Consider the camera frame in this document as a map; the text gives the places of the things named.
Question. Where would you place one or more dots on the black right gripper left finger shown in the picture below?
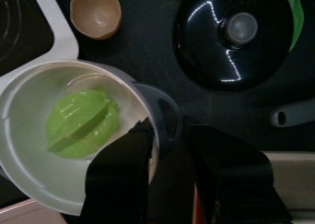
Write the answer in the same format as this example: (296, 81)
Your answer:
(119, 178)

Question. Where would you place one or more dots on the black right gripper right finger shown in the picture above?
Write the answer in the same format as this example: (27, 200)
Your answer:
(234, 178)

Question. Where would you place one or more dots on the black pot lid grey knob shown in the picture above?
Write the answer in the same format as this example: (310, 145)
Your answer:
(234, 40)

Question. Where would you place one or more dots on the white toy stove black burner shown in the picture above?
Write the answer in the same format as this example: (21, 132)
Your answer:
(44, 28)

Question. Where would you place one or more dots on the green toy vegetable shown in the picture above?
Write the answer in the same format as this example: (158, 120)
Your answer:
(81, 123)

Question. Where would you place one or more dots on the beige toy bowl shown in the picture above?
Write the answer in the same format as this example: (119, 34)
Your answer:
(95, 12)

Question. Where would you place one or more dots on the green toy piece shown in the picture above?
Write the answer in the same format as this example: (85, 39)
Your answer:
(296, 15)

